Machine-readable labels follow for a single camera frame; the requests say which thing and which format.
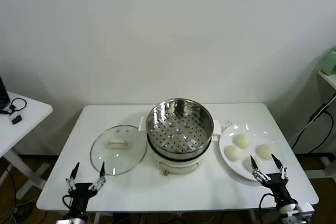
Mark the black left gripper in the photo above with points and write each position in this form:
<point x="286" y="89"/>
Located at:
<point x="81" y="195"/>

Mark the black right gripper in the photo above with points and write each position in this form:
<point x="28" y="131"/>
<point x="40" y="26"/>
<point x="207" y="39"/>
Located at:
<point x="278" y="184"/>

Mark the white steamed baozi bun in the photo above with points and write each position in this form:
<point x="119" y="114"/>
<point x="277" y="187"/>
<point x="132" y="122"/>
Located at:
<point x="242" y="140"/>
<point x="233" y="153"/>
<point x="261" y="165"/>
<point x="265" y="151"/>

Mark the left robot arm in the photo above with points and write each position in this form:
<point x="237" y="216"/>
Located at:
<point x="76" y="220"/>

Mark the stainless steel steamer basket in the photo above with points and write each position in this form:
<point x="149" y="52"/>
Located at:
<point x="208" y="123"/>

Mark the glass pot lid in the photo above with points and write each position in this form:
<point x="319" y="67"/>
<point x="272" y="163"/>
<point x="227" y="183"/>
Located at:
<point x="118" y="161"/>

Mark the white round plate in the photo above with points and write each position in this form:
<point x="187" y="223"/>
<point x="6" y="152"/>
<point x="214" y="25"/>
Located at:
<point x="252" y="134"/>

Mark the white side table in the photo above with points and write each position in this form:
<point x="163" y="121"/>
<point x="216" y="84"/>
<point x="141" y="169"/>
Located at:
<point x="31" y="119"/>

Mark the small black device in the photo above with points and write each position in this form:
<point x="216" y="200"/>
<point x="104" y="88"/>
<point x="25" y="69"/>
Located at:
<point x="16" y="119"/>

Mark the white electric cooker base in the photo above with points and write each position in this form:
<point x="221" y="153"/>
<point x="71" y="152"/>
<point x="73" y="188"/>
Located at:
<point x="178" y="167"/>

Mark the black headphones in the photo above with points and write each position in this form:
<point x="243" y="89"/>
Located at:
<point x="12" y="106"/>

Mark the white shelf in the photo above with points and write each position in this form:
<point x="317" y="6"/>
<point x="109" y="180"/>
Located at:
<point x="329" y="78"/>

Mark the pale green appliance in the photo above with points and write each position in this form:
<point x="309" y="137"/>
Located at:
<point x="330" y="62"/>

